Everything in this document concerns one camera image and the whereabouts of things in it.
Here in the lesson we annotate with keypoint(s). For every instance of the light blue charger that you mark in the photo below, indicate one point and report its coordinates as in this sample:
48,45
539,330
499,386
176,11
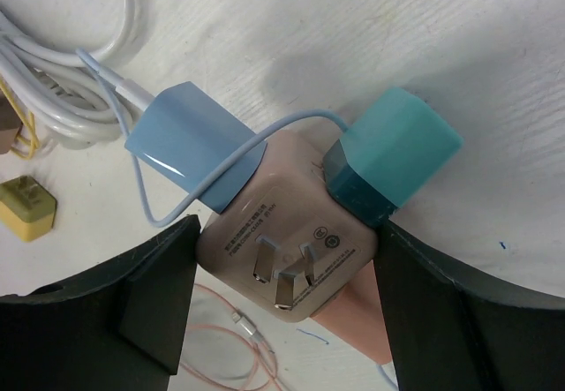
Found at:
184,134

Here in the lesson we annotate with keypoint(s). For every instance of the peach multi plug adapter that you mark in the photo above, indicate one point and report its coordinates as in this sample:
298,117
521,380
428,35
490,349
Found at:
284,242

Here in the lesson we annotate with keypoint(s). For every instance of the beige pink plug adapter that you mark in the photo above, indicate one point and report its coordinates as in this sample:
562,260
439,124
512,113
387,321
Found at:
10,125

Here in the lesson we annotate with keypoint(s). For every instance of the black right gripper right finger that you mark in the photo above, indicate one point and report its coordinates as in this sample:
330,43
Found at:
453,327

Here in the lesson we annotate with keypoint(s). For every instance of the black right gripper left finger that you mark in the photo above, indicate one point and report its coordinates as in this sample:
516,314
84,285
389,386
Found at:
117,326

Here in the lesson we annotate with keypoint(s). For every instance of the teal small plug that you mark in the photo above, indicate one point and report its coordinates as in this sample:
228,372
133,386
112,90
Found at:
387,155

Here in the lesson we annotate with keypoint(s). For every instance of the yellow plug adapter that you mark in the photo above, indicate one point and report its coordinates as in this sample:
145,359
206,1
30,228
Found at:
28,210

